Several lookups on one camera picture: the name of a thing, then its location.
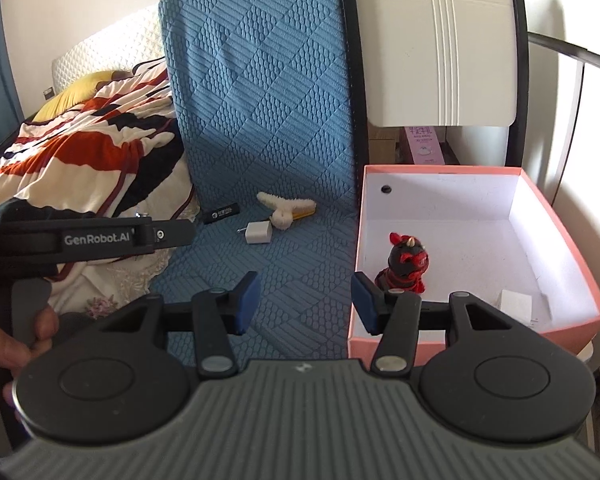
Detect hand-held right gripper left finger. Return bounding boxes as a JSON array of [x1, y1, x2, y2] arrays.
[[99, 271, 261, 381]]

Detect yellow hair clip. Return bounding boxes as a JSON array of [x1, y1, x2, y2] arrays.
[[267, 207, 317, 224]]

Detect pink carton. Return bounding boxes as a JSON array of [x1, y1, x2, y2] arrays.
[[404, 125, 449, 166]]

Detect white quilted headboard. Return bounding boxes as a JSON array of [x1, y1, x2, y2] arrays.
[[51, 5, 167, 99]]

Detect beige floral bedsheet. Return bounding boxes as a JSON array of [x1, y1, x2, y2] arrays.
[[47, 195, 202, 322]]

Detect black stick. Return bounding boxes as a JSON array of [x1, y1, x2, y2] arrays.
[[203, 203, 242, 225]]

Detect red and black toy figure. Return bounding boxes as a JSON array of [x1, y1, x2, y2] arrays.
[[375, 232, 431, 293]]

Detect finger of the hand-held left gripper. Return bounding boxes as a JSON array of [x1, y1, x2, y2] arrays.
[[151, 219, 199, 251]]

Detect white charger plug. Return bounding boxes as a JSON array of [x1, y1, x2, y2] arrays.
[[237, 221, 272, 246]]

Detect blue quilted cloth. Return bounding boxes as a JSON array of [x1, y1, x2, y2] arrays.
[[159, 0, 368, 361]]

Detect striped blanket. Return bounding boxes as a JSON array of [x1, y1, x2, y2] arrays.
[[0, 57, 197, 223]]

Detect pink cardboard box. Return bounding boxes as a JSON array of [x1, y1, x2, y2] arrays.
[[347, 164, 600, 361]]

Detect person's left hand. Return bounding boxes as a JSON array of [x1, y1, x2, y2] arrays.
[[0, 305, 61, 423]]

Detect small white box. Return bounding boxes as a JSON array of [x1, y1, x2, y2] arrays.
[[497, 289, 553, 324]]

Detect dark curved metal rail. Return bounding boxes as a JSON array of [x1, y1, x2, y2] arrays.
[[527, 31, 600, 79]]

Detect yellow pillow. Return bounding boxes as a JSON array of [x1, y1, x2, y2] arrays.
[[32, 70, 132, 123]]

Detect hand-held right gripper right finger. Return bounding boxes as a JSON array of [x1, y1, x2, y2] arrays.
[[351, 271, 518, 376]]

